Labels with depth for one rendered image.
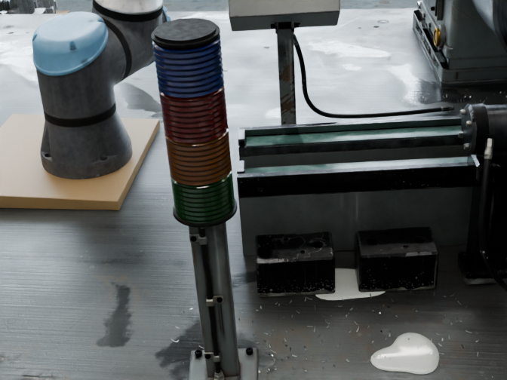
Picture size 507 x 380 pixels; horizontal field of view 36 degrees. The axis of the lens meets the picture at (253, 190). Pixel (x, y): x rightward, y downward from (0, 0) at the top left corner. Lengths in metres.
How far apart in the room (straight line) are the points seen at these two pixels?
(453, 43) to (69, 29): 0.70
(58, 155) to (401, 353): 0.64
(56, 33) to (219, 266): 0.57
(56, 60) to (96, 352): 0.47
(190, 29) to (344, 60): 1.02
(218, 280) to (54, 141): 0.55
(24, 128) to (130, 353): 0.63
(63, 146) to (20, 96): 0.41
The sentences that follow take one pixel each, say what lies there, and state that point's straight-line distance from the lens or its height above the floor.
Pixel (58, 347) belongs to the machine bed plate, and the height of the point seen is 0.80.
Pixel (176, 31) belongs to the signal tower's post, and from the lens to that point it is 0.70.
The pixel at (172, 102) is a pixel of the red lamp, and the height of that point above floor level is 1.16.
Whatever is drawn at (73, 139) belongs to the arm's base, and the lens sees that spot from 1.28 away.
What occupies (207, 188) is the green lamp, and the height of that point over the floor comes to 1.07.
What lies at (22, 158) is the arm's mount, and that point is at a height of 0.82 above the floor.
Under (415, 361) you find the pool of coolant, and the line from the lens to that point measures 0.95.
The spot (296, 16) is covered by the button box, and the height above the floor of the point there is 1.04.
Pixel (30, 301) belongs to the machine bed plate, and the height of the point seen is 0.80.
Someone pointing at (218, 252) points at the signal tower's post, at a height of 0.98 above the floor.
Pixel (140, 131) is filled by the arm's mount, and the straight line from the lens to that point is 1.43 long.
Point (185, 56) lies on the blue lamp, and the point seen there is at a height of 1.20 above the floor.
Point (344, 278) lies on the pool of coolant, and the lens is 1.06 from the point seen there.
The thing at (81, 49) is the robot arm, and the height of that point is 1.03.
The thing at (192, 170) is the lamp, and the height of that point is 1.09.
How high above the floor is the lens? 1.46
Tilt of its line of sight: 32 degrees down
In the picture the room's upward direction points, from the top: 4 degrees counter-clockwise
